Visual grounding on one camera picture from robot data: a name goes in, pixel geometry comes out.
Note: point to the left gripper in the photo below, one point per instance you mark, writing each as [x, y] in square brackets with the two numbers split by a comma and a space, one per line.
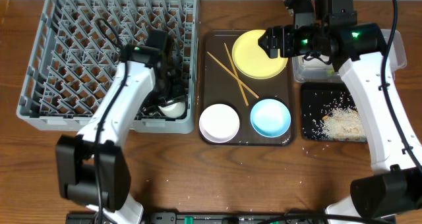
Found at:
[179, 91]

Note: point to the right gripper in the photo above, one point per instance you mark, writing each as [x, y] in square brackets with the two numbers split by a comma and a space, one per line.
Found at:
[285, 34]

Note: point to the white paper cup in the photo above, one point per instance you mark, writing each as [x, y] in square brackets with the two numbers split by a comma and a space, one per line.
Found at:
[174, 110]

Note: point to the white pink bowl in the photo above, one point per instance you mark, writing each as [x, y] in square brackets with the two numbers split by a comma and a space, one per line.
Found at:
[219, 123]

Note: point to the light blue bowl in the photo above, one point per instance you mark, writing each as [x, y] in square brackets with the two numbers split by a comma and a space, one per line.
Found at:
[270, 118]

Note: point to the rice and peanut pile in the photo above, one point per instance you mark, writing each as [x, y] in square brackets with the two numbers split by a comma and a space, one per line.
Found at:
[343, 123]

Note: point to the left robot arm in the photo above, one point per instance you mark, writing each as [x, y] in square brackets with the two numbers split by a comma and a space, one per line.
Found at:
[91, 167]

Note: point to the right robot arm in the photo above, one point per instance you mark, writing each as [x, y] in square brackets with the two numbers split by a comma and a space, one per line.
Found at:
[328, 30]

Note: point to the clear plastic bin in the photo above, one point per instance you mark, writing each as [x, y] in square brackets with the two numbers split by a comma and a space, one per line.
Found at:
[317, 71]

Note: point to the dark brown serving tray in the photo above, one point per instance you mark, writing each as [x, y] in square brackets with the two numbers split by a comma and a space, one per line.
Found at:
[217, 86]

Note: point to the yellow plate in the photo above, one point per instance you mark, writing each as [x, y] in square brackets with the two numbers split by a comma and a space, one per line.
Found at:
[251, 60]

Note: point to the black plastic tray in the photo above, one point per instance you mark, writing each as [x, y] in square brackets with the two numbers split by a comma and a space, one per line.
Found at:
[313, 102]

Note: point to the wooden chopstick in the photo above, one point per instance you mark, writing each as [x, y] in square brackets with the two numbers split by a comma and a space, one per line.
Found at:
[232, 74]
[236, 75]

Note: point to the grey dish rack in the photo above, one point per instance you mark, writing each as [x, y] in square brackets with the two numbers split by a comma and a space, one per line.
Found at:
[72, 66]

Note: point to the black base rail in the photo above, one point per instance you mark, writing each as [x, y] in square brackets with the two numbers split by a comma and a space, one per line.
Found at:
[194, 218]

